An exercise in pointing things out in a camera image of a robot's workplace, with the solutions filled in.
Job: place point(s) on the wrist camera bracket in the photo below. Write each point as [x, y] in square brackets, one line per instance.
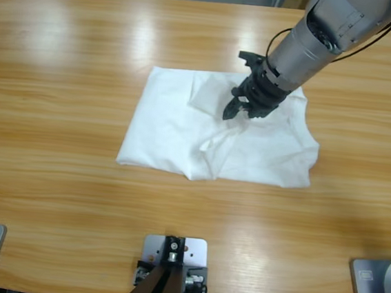
[250, 59]

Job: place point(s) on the dark brown post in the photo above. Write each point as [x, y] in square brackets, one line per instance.
[168, 289]

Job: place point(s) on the white mounting block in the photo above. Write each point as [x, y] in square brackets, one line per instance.
[195, 252]

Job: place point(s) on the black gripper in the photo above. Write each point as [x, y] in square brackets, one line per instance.
[263, 90]

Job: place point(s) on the white t-shirt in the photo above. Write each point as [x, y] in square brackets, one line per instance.
[169, 133]

